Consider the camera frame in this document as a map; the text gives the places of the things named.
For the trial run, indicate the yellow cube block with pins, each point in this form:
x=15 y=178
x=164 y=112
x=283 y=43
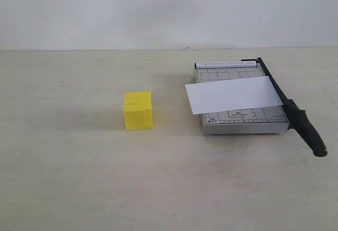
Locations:
x=137 y=110

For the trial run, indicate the black cutter blade handle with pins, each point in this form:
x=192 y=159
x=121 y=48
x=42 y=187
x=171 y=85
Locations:
x=297 y=117

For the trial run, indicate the white paper sheet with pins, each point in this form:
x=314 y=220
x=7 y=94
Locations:
x=226 y=95

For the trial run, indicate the grey paper cutter base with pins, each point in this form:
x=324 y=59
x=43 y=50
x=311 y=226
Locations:
x=268 y=120

